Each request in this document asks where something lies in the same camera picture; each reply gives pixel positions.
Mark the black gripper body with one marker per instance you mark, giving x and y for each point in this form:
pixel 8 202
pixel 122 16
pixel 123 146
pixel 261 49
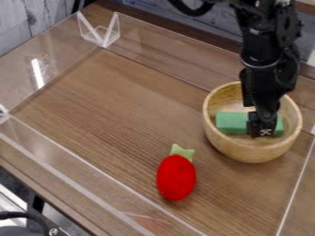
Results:
pixel 267 82

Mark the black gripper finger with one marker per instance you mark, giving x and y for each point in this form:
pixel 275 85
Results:
pixel 261 123

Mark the green rectangular block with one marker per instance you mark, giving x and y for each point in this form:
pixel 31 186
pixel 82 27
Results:
pixel 234 123

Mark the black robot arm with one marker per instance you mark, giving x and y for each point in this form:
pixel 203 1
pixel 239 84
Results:
pixel 270 27

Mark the light wooden bowl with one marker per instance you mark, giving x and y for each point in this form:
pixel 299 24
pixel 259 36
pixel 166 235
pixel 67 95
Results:
pixel 242 147

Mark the red felt strawberry toy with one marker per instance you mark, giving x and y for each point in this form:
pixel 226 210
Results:
pixel 177 174

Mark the clear acrylic tray wall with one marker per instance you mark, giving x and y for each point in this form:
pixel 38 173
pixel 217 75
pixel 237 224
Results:
pixel 109 208

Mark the black table clamp bracket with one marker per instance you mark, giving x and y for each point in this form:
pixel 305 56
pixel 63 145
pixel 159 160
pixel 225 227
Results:
pixel 48 216

